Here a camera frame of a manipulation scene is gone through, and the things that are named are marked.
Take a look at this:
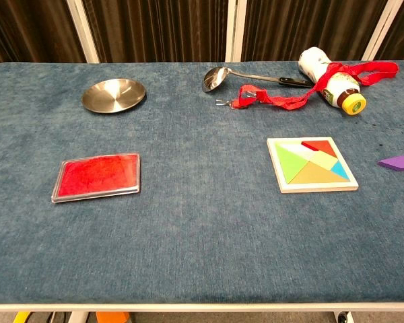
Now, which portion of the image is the small purple piece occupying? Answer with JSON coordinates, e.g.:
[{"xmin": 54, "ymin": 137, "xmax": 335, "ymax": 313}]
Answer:
[{"xmin": 377, "ymin": 155, "xmax": 404, "ymax": 172}]

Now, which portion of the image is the colourful tangram puzzle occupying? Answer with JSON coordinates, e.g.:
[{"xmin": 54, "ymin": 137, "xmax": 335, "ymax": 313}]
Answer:
[{"xmin": 266, "ymin": 137, "xmax": 360, "ymax": 194}]

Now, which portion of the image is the blue table cloth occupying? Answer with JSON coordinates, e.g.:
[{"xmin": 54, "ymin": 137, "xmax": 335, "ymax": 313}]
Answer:
[{"xmin": 0, "ymin": 61, "xmax": 404, "ymax": 306}]

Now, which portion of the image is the green triangle tangram piece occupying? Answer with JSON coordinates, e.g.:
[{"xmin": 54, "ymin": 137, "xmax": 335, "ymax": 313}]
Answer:
[{"xmin": 275, "ymin": 143, "xmax": 312, "ymax": 184}]

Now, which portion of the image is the red card in sleeve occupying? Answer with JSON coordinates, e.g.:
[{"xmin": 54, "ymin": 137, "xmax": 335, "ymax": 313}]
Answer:
[{"xmin": 50, "ymin": 153, "xmax": 141, "ymax": 204}]

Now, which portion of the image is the round stainless steel plate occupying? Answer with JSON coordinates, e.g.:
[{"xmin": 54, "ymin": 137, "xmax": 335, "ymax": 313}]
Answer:
[{"xmin": 81, "ymin": 78, "xmax": 147, "ymax": 114}]

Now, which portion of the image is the tan triangle tangram piece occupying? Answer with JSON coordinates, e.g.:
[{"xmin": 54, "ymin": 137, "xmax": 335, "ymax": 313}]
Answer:
[{"xmin": 290, "ymin": 159, "xmax": 351, "ymax": 185}]

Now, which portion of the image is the red triangle tangram piece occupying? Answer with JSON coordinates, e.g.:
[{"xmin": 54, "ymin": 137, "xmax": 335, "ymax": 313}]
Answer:
[{"xmin": 301, "ymin": 140, "xmax": 335, "ymax": 159}]

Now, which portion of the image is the pale yellow tangram piece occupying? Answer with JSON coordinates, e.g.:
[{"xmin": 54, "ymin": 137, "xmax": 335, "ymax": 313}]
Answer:
[{"xmin": 310, "ymin": 151, "xmax": 339, "ymax": 172}]

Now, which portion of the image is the cyan triangle tangram piece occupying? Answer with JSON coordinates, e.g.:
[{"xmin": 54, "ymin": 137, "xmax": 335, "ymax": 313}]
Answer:
[{"xmin": 331, "ymin": 160, "xmax": 348, "ymax": 180}]

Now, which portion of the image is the dark brown pleated curtain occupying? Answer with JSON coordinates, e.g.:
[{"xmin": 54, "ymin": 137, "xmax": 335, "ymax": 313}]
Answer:
[{"xmin": 0, "ymin": 0, "xmax": 404, "ymax": 72}]

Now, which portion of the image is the white bottle yellow cap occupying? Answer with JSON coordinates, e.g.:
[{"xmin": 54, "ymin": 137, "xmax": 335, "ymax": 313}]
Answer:
[{"xmin": 298, "ymin": 46, "xmax": 368, "ymax": 116}]

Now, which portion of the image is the orange object under table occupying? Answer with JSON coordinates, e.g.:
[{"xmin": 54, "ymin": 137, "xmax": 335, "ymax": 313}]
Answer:
[{"xmin": 96, "ymin": 312, "xmax": 131, "ymax": 323}]

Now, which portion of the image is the steel ladle black handle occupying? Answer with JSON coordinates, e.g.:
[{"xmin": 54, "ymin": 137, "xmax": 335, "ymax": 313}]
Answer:
[{"xmin": 201, "ymin": 66, "xmax": 313, "ymax": 93}]

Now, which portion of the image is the red lanyard with clip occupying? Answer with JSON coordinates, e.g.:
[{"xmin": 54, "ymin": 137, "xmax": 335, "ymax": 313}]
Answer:
[{"xmin": 215, "ymin": 61, "xmax": 400, "ymax": 111}]

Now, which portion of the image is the white frame post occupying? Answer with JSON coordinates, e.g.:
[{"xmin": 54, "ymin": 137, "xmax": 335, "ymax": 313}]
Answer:
[
  {"xmin": 65, "ymin": 0, "xmax": 100, "ymax": 64},
  {"xmin": 224, "ymin": 0, "xmax": 247, "ymax": 63},
  {"xmin": 362, "ymin": 0, "xmax": 404, "ymax": 61}
]

